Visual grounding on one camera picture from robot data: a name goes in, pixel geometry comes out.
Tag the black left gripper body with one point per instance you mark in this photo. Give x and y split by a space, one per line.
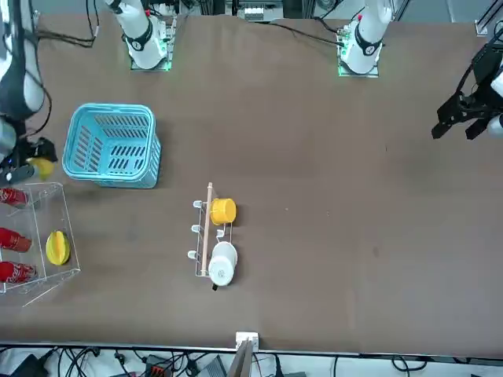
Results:
473 104

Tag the wooden rod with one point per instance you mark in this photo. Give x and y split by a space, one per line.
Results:
206 228

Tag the aluminium corner profile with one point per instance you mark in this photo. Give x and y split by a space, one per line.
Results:
482 24

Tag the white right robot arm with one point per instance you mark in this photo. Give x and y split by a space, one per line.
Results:
143 43

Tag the light blue plastic basket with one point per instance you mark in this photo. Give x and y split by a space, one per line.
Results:
114 107

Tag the grey power adapter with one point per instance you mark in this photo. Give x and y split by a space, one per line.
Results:
214 367

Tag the black power strip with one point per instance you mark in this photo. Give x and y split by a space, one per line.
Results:
157 369

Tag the clear acrylic rack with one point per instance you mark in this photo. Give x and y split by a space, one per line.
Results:
59 220

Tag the yellow cup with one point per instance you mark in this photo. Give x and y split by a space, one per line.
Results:
223 212

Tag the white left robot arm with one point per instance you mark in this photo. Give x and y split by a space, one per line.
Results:
367 43

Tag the red drink bottle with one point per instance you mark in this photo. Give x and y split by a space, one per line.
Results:
12 196
17 271
13 239

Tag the yellow-green star fruit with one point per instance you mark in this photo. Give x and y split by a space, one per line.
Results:
58 247

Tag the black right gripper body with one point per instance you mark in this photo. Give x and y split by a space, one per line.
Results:
9 161

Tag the aluminium frame post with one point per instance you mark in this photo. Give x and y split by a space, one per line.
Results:
244 361

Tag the white cup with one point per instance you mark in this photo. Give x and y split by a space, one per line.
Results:
222 267

